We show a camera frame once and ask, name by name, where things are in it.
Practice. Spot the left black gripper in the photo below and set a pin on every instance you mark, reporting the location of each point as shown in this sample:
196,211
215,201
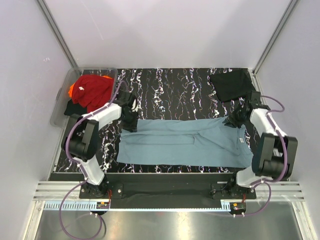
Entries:
133,125

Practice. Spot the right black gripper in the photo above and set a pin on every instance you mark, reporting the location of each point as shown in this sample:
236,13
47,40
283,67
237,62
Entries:
231,120

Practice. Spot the blue t-shirt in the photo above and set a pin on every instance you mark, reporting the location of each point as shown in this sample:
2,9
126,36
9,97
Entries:
202,142

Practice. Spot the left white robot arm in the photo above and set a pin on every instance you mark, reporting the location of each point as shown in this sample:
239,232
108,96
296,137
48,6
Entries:
81,138

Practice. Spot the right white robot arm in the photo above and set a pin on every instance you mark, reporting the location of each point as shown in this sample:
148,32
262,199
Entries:
274,158

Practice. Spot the folded black t-shirt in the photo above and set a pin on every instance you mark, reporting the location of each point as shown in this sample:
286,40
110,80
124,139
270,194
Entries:
232,85

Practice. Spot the red t-shirt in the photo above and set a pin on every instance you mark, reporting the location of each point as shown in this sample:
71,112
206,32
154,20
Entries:
92,91

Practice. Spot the black t-shirt in bin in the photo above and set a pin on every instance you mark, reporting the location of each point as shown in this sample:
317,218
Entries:
74,108

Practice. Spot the orange t-shirt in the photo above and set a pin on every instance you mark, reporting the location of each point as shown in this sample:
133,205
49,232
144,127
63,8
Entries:
70,91

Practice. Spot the clear plastic bin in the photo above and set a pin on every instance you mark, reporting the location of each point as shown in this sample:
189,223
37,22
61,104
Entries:
58,117

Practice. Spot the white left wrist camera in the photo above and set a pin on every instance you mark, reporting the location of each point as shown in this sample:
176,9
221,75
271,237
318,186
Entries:
134,107

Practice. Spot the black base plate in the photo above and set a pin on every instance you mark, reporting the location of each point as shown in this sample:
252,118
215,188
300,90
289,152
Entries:
163,191

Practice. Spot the aluminium frame rail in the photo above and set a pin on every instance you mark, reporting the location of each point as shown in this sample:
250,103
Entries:
289,191

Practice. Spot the white slotted cable duct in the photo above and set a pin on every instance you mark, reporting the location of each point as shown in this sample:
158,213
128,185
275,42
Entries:
77,205

